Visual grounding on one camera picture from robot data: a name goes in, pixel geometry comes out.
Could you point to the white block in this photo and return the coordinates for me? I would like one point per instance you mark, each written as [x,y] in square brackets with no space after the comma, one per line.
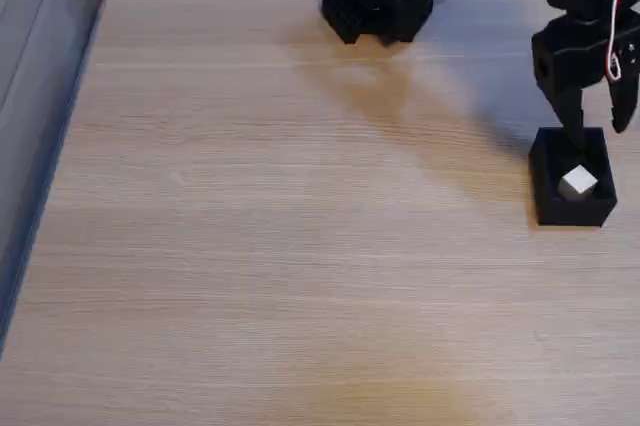
[577,183]

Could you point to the black open box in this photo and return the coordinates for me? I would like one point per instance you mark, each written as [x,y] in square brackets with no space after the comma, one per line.
[570,213]

